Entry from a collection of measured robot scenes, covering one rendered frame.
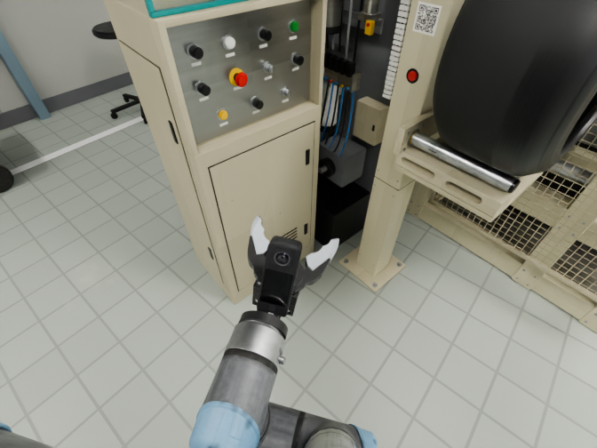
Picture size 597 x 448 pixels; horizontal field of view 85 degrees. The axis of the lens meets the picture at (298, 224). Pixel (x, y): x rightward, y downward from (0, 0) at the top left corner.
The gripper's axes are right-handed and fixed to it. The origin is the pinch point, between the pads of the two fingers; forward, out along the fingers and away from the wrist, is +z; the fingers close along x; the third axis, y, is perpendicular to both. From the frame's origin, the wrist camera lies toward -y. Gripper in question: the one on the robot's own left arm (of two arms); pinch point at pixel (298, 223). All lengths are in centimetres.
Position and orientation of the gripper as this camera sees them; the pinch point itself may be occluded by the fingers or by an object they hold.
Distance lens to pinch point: 57.8
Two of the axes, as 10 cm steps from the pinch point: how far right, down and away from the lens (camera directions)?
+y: -1.3, 6.6, 7.4
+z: 2.5, -7.0, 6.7
